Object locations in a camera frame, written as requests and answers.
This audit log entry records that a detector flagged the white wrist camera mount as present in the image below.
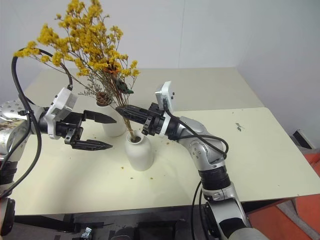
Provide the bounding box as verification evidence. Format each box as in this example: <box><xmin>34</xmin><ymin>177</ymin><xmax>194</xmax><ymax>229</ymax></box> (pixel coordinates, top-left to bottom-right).
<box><xmin>44</xmin><ymin>86</ymin><xmax>79</xmax><ymax>140</ymax></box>
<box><xmin>154</xmin><ymin>80</ymin><xmax>176</xmax><ymax>138</ymax></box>

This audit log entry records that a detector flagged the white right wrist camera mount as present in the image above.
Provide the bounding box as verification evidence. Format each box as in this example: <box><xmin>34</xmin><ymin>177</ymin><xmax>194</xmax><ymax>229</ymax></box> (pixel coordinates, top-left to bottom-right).
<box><xmin>154</xmin><ymin>80</ymin><xmax>176</xmax><ymax>138</ymax></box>

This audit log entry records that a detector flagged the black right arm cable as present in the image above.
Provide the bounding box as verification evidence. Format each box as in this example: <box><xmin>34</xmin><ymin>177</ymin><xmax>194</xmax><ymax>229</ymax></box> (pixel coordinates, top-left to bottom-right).
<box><xmin>162</xmin><ymin>98</ymin><xmax>230</xmax><ymax>240</ymax></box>

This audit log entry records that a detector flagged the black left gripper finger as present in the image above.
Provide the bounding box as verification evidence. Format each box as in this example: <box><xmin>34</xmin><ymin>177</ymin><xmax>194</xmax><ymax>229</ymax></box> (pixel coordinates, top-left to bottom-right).
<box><xmin>71</xmin><ymin>139</ymin><xmax>114</xmax><ymax>152</ymax></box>
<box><xmin>83</xmin><ymin>109</ymin><xmax>118</xmax><ymax>125</ymax></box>

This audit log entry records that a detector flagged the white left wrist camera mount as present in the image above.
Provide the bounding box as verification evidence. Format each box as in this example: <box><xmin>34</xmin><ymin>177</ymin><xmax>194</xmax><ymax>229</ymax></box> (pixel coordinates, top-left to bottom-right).
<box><xmin>44</xmin><ymin>86</ymin><xmax>79</xmax><ymax>140</ymax></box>

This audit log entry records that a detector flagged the white ceramic vase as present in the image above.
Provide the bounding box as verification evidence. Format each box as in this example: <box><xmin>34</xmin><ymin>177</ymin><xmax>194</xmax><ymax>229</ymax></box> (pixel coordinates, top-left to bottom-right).
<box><xmin>124</xmin><ymin>131</ymin><xmax>154</xmax><ymax>172</ymax></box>
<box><xmin>96</xmin><ymin>99</ymin><xmax>127</xmax><ymax>138</ymax></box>

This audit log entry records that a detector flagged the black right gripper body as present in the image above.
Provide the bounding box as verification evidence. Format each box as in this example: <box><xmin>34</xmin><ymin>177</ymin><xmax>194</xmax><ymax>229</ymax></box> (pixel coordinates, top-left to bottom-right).
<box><xmin>140</xmin><ymin>102</ymin><xmax>167</xmax><ymax>138</ymax></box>

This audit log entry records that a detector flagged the yellow dried flower bouquet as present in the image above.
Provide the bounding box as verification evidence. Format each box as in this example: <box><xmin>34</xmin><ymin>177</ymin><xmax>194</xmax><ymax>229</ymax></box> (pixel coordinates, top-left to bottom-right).
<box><xmin>56</xmin><ymin>0</ymin><xmax>141</xmax><ymax>144</ymax></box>

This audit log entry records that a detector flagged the small metal clamp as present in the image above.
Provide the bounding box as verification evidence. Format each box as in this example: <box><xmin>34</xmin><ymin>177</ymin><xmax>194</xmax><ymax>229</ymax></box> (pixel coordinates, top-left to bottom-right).
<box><xmin>80</xmin><ymin>226</ymin><xmax>94</xmax><ymax>239</ymax></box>

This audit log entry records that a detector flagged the yellow dried bouquet with pinecone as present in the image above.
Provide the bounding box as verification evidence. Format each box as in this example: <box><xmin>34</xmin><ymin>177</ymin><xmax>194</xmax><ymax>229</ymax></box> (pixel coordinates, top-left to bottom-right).
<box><xmin>12</xmin><ymin>23</ymin><xmax>114</xmax><ymax>108</ymax></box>

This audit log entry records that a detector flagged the black and white box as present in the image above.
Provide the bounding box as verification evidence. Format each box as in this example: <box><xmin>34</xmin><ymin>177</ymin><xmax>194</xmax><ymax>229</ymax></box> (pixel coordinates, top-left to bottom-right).
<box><xmin>291</xmin><ymin>128</ymin><xmax>316</xmax><ymax>151</ymax></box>

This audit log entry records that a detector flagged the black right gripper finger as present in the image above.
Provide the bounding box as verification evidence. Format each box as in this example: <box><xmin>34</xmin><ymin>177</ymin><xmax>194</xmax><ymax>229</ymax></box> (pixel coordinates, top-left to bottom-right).
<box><xmin>115</xmin><ymin>104</ymin><xmax>151</xmax><ymax>117</ymax></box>
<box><xmin>119</xmin><ymin>113</ymin><xmax>149</xmax><ymax>125</ymax></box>

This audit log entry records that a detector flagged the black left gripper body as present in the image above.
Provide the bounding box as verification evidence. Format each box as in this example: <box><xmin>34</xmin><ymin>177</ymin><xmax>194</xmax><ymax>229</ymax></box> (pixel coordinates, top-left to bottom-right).
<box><xmin>55</xmin><ymin>111</ymin><xmax>85</xmax><ymax>146</ymax></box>

